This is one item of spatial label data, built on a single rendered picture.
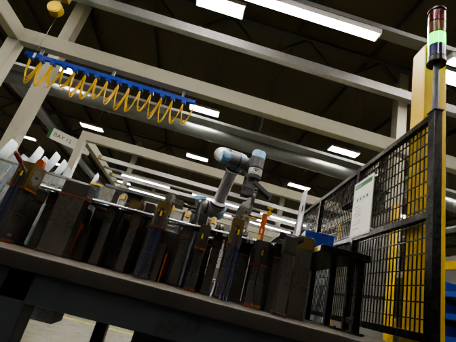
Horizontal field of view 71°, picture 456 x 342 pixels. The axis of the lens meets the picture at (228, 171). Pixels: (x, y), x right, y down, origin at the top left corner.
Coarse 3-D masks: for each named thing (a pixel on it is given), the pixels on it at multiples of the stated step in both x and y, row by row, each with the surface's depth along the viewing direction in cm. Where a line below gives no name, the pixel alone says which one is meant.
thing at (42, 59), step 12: (48, 60) 455; (60, 60) 458; (24, 72) 444; (36, 72) 446; (48, 72) 452; (60, 72) 452; (84, 72) 456; (96, 72) 460; (36, 84) 441; (48, 84) 448; (120, 84) 459; (132, 84) 462; (84, 96) 447; (96, 96) 448; (168, 96) 466; (180, 96) 467; (156, 108) 460; (168, 108) 458; (180, 108) 461; (192, 108) 464; (168, 120) 452; (180, 120) 459
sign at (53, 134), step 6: (48, 132) 1099; (54, 132) 1112; (60, 132) 1126; (54, 138) 1110; (60, 138) 1124; (66, 138) 1137; (72, 138) 1149; (66, 144) 1135; (72, 144) 1147; (84, 150) 1174
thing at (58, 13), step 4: (56, 0) 353; (60, 0) 350; (64, 0) 350; (68, 0) 351; (48, 4) 341; (52, 4) 342; (56, 4) 343; (60, 4) 344; (68, 4) 354; (48, 8) 341; (52, 8) 340; (56, 8) 341; (60, 8) 343; (52, 12) 342; (56, 12) 342; (60, 12) 345; (56, 16) 343; (40, 44) 330; (36, 52) 326
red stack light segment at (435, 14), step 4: (440, 8) 137; (432, 12) 138; (436, 12) 137; (440, 12) 136; (444, 12) 137; (428, 16) 140; (432, 16) 138; (436, 16) 136; (440, 16) 135; (444, 16) 136; (428, 20) 139; (432, 20) 137
